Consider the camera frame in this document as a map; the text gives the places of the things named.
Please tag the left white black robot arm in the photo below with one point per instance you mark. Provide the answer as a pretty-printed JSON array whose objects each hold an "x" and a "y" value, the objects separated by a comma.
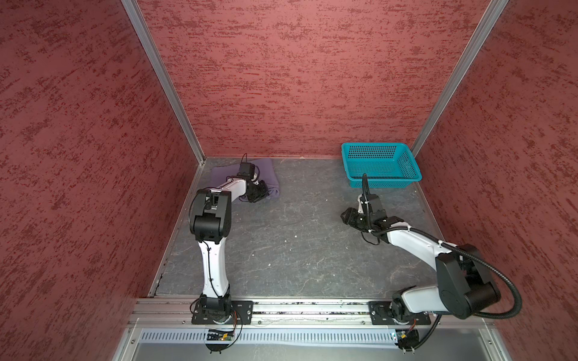
[{"x": 210, "y": 221}]

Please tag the teal plastic basket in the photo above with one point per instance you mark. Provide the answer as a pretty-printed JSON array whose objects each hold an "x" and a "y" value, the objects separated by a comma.
[{"x": 386, "y": 165}]

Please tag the aluminium corner post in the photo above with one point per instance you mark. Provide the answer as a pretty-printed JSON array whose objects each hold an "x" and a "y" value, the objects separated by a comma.
[
  {"x": 482, "y": 31},
  {"x": 145, "y": 37}
]

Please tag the small circuit board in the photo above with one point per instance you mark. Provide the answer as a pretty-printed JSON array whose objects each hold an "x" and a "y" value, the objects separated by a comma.
[
  {"x": 221, "y": 335},
  {"x": 407, "y": 339}
]

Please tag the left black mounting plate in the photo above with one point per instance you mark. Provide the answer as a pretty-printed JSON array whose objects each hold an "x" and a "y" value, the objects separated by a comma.
[{"x": 241, "y": 312}]

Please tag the right small circuit board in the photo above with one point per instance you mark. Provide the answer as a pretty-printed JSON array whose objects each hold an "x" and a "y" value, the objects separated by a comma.
[{"x": 407, "y": 339}]

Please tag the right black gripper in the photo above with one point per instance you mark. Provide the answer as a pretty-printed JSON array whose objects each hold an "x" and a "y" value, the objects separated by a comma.
[{"x": 349, "y": 218}]

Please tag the black mounting plate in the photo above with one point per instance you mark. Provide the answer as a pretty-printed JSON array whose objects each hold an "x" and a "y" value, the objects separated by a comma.
[
  {"x": 241, "y": 312},
  {"x": 381, "y": 312}
]

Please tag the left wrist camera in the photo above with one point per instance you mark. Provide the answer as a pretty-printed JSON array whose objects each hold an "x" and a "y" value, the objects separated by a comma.
[{"x": 248, "y": 172}]

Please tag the left small circuit board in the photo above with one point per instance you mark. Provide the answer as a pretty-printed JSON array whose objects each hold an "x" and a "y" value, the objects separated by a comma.
[{"x": 221, "y": 335}]

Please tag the right aluminium corner post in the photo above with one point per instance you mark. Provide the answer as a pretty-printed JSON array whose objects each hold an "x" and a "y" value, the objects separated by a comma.
[{"x": 482, "y": 31}]

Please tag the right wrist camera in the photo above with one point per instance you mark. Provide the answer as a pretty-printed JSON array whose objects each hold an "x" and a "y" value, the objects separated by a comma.
[{"x": 371, "y": 207}]

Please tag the white slotted cable duct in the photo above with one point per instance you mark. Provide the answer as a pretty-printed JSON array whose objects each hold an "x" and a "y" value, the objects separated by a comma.
[{"x": 300, "y": 337}]

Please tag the left aluminium corner post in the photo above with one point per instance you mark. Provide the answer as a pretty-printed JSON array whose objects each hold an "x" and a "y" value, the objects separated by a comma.
[{"x": 145, "y": 37}]

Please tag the purple trousers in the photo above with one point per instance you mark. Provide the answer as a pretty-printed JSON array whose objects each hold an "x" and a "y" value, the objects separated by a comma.
[{"x": 219, "y": 175}]

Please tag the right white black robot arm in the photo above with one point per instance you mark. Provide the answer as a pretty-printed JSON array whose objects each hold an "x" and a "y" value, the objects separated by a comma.
[{"x": 464, "y": 286}]

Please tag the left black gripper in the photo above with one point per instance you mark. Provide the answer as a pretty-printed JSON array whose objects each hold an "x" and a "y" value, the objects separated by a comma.
[{"x": 263, "y": 192}]

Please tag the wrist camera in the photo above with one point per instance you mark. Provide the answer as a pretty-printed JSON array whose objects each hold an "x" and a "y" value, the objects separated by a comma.
[
  {"x": 248, "y": 172},
  {"x": 371, "y": 207}
]

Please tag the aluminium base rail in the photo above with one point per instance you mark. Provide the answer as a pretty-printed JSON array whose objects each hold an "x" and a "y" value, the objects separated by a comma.
[{"x": 267, "y": 313}]

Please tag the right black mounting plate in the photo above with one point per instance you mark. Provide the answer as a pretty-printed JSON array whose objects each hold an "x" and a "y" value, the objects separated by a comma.
[{"x": 381, "y": 312}]

